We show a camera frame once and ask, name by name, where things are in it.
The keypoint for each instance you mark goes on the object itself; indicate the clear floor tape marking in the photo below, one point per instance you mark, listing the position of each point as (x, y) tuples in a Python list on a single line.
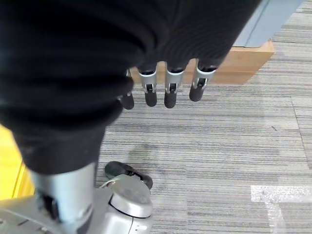
[(280, 202)]

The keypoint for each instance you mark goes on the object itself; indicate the silver robot leg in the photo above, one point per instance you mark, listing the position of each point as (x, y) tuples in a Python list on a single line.
[(117, 209)]

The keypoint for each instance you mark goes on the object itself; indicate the grey-blue panel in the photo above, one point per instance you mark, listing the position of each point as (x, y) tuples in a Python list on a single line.
[(265, 22)]

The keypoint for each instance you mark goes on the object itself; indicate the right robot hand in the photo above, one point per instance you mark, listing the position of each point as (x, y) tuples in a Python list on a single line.
[(73, 61)]

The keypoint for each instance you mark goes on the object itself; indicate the brown cardboard box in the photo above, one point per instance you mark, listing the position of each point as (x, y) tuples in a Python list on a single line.
[(241, 62)]

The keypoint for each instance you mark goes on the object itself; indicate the dark robot foot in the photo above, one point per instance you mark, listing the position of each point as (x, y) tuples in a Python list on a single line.
[(126, 171)]

